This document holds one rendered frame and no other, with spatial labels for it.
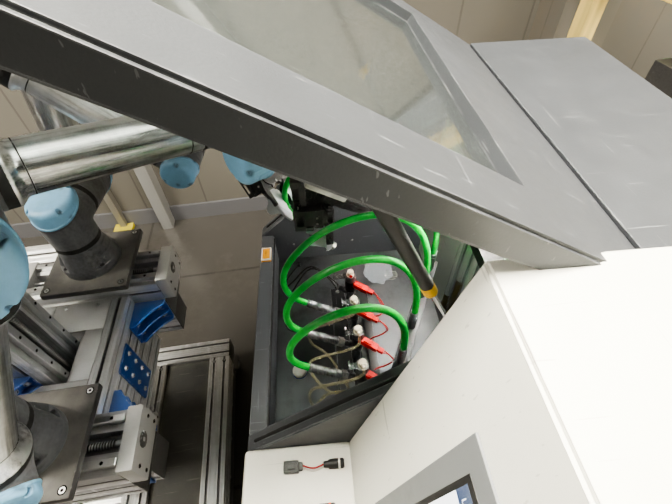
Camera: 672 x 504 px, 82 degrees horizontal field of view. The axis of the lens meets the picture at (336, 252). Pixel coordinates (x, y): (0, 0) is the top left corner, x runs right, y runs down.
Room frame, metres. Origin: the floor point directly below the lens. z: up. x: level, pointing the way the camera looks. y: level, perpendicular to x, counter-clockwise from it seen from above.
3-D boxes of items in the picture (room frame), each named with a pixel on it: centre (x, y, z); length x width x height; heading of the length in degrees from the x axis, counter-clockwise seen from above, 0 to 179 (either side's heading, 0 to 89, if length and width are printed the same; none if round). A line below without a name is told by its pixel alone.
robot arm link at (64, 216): (0.75, 0.69, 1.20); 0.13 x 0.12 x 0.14; 1
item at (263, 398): (0.59, 0.20, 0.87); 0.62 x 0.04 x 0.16; 3
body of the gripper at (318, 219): (0.60, 0.04, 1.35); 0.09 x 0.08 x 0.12; 93
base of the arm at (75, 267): (0.74, 0.69, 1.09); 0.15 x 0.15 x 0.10
